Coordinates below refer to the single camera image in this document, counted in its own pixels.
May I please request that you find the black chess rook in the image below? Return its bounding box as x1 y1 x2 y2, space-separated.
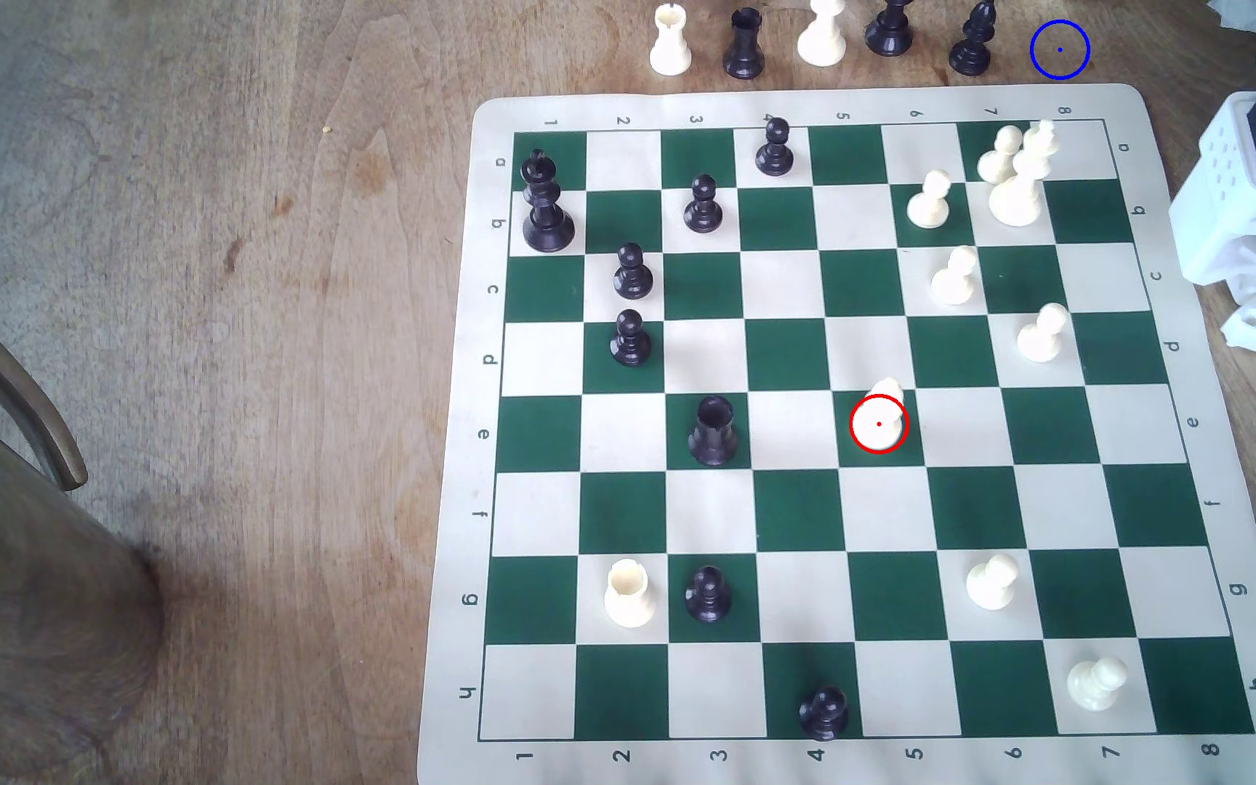
722 7 768 81
688 395 741 468

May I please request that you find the white chess pawn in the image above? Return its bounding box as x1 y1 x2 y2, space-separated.
977 124 1025 185
929 245 981 307
965 554 1022 612
849 376 911 454
1066 655 1129 712
1016 303 1072 364
906 169 954 230

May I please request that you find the white chess rook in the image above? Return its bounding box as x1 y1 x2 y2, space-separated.
604 558 658 630
650 2 695 78

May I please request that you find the green white chess mat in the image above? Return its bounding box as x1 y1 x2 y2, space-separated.
415 85 1256 785

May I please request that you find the dark wooden chair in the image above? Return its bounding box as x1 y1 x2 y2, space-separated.
0 267 166 778

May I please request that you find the black chess king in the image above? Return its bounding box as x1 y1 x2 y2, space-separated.
519 149 577 254

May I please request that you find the black chess bishop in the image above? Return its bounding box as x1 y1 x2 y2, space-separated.
949 0 998 78

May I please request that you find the black chess pawn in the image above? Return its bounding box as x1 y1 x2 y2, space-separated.
685 565 734 625
608 310 653 368
683 173 725 235
754 116 796 178
613 243 656 301
798 685 850 741

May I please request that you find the white chess king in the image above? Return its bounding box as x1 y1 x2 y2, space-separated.
988 118 1061 229

